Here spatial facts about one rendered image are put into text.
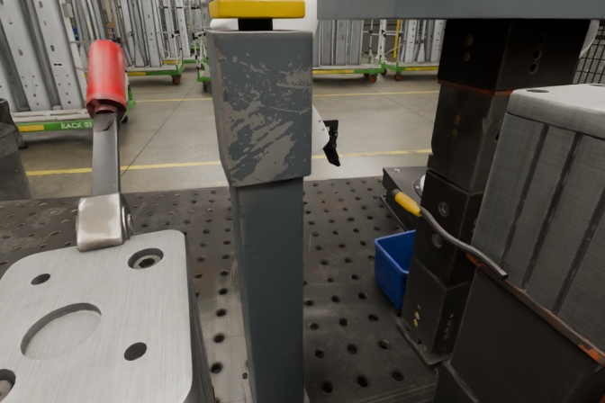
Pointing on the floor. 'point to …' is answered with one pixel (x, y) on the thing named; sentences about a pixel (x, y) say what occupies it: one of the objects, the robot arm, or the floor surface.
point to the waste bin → (12, 159)
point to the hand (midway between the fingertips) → (316, 174)
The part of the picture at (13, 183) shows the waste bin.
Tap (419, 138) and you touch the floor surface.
